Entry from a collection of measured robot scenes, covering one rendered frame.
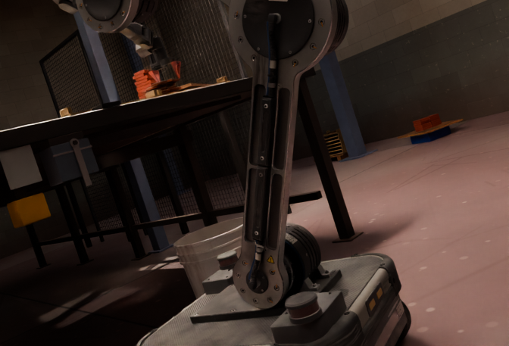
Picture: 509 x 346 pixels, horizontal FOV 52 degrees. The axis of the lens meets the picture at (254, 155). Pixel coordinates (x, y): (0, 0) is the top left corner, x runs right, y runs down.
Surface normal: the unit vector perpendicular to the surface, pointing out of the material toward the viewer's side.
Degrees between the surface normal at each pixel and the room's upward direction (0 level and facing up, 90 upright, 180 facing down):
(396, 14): 90
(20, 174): 90
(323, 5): 90
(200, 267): 93
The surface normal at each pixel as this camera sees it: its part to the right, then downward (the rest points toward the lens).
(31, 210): 0.68, -0.19
